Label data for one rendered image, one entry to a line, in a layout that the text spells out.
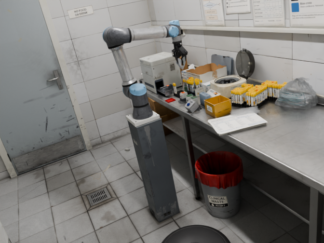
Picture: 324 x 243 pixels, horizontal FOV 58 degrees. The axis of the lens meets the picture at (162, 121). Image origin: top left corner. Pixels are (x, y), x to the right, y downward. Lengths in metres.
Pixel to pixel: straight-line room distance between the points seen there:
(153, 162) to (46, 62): 1.95
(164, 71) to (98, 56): 1.34
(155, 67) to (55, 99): 1.54
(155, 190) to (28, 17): 2.31
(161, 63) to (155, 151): 0.84
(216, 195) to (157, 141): 0.60
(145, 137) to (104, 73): 1.87
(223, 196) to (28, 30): 2.64
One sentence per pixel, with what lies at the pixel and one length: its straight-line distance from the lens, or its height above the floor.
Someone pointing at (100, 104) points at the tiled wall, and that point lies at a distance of 3.89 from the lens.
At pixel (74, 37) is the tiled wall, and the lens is 3.71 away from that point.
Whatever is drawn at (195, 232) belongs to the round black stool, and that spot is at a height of 0.65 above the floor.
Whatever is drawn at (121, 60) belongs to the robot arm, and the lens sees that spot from 2.12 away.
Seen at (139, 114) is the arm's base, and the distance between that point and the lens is 2.08.
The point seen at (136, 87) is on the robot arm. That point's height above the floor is 1.13.
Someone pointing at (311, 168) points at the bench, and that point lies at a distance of 1.46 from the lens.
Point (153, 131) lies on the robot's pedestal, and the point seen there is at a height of 0.80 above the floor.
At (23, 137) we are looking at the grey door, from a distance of 3.82.
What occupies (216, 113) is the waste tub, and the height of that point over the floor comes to 0.91.
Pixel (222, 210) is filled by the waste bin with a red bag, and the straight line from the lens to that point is 2.41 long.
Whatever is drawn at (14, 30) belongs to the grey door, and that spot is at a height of 1.62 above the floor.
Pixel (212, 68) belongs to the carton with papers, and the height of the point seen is 0.97.
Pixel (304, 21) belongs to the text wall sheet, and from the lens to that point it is 2.07.
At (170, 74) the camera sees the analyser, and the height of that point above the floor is 1.01.
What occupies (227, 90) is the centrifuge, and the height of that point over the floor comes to 0.95.
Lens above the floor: 1.69
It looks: 23 degrees down
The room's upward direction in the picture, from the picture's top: 11 degrees counter-clockwise
